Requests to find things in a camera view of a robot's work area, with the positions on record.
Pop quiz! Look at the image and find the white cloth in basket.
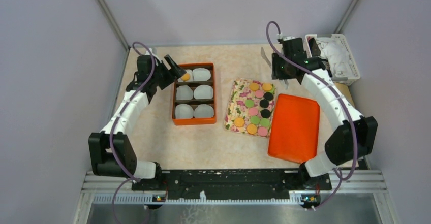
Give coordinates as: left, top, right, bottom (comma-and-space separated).
316, 37, 354, 78

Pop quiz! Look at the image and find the aluminium frame rail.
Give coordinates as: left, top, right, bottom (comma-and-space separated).
74, 170, 398, 223

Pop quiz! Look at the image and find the black cookie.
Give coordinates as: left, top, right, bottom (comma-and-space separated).
263, 92, 274, 101
259, 100, 269, 109
261, 109, 271, 118

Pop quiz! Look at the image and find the floral tray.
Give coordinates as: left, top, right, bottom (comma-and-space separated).
224, 78, 276, 138

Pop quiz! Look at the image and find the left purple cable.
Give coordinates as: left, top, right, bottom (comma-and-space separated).
110, 41, 156, 224

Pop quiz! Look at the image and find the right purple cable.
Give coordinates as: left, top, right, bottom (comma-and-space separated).
266, 21, 359, 211

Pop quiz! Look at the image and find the white paper cup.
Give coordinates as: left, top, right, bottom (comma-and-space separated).
178, 69, 193, 82
193, 85, 214, 100
193, 104, 214, 119
175, 85, 194, 101
174, 104, 194, 119
192, 68, 211, 82

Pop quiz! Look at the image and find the black cookie upper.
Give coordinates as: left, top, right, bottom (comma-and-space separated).
263, 92, 274, 101

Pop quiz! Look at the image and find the black cookie middle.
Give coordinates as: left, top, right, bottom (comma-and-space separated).
259, 100, 269, 109

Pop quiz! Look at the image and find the black cookie lower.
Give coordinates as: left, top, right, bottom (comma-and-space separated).
261, 109, 271, 118

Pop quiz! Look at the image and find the pink cookie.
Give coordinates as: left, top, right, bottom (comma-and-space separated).
255, 90, 264, 99
249, 107, 259, 116
258, 127, 268, 137

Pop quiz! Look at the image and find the pink cookie bottom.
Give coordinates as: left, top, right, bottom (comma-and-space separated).
258, 127, 268, 137

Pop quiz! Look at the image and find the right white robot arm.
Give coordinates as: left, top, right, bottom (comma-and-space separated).
270, 34, 378, 189

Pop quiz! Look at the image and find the orange cookie bottom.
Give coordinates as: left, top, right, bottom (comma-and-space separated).
246, 124, 258, 135

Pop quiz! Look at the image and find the white plastic basket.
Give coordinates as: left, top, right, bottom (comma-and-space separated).
304, 34, 360, 86

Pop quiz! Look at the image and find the orange box lid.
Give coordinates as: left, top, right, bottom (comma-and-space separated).
267, 94, 320, 164

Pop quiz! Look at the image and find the black item in basket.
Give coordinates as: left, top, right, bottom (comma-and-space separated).
307, 38, 328, 62

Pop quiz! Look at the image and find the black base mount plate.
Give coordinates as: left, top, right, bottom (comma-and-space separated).
132, 168, 332, 207

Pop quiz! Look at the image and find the purple cable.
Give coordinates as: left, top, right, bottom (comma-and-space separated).
110, 41, 156, 224
266, 21, 359, 211

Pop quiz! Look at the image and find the orange compartment box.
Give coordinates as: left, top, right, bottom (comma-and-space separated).
171, 62, 217, 126

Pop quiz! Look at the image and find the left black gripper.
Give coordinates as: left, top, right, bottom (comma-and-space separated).
151, 54, 186, 89

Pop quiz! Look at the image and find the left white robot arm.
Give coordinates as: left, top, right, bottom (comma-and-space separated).
88, 51, 186, 190

